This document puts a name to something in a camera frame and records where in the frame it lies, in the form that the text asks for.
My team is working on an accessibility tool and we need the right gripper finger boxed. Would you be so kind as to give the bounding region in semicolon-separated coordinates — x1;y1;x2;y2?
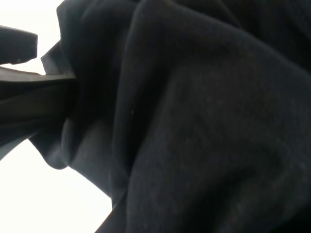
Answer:
0;67;77;158

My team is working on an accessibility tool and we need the black printed t-shirt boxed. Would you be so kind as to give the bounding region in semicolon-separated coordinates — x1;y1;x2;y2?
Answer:
31;0;311;233

